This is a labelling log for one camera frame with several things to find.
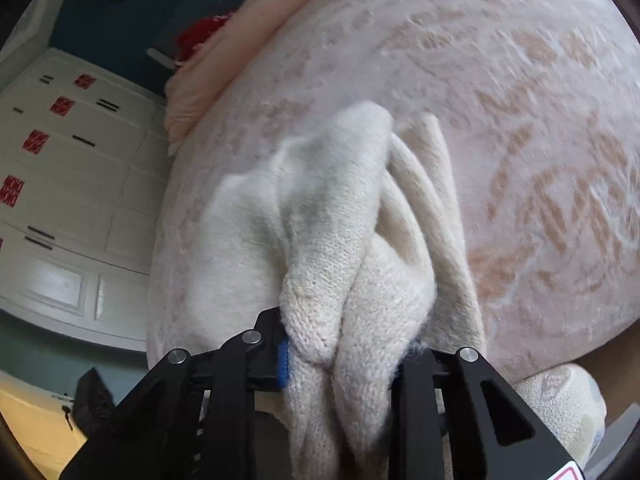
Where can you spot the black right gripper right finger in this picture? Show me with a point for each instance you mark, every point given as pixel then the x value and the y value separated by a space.
pixel 460 398

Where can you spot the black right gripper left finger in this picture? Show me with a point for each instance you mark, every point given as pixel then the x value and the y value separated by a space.
pixel 193 415

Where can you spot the cream knitted sweater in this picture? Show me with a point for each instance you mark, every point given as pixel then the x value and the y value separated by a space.
pixel 354 232

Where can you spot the black bag on floor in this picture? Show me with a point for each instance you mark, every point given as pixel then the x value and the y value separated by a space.
pixel 93 403

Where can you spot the white patterned slipper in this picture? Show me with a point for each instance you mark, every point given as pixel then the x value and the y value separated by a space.
pixel 568 401

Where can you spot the white wardrobe with red stickers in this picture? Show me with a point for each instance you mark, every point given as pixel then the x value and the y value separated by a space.
pixel 84 165

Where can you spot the floral beige bed cover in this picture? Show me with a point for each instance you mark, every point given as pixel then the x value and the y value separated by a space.
pixel 539 105

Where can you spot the red pillow at headboard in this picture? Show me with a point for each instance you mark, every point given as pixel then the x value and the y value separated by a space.
pixel 192 39

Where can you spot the teal upholstered headboard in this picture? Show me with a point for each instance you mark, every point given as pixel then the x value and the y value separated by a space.
pixel 134 39

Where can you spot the pink folded quilt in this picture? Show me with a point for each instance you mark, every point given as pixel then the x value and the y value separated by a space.
pixel 198 82

